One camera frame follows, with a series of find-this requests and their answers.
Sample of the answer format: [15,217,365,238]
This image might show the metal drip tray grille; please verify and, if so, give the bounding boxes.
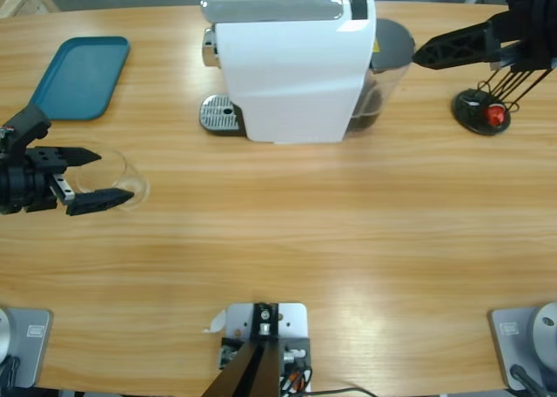
[198,94,247,138]

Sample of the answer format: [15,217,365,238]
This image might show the dark aluminium post with bracket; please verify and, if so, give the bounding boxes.
[203,301,280,397]

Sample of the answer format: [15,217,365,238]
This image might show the chrome coffee machine lever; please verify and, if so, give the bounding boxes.
[199,0,349,24]

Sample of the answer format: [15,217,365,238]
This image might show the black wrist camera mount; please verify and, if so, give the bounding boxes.
[0,103,52,157]

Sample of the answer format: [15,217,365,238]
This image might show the red coffee capsule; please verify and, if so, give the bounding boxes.
[485,104,506,126]

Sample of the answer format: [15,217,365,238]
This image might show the black capsule holder with rods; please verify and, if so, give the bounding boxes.
[451,64,556,137]

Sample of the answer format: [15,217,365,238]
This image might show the clear drinking glass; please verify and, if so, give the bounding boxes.
[73,148,151,213]

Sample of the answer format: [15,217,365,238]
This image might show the white paper tag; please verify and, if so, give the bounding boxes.
[202,308,228,335]

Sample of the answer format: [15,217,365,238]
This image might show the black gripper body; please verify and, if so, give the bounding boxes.
[0,151,73,215]
[489,0,557,74]

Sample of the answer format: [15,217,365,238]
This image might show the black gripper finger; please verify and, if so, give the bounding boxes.
[26,146,104,175]
[65,189,135,216]
[411,18,500,71]

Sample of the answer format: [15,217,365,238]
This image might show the thin black mount wires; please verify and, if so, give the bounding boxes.
[280,366,313,394]

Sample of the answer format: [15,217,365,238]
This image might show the white coffee machine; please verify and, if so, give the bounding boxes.
[198,0,378,146]

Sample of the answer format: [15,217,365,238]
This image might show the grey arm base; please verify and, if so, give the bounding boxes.
[487,300,557,392]
[0,307,54,389]

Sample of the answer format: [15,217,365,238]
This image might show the teal plastic tray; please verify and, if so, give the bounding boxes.
[32,36,131,122]

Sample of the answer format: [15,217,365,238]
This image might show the thick black cable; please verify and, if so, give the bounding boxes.
[311,386,371,397]

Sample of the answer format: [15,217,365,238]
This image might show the black base cable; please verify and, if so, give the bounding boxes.
[508,364,552,397]
[0,355,22,392]

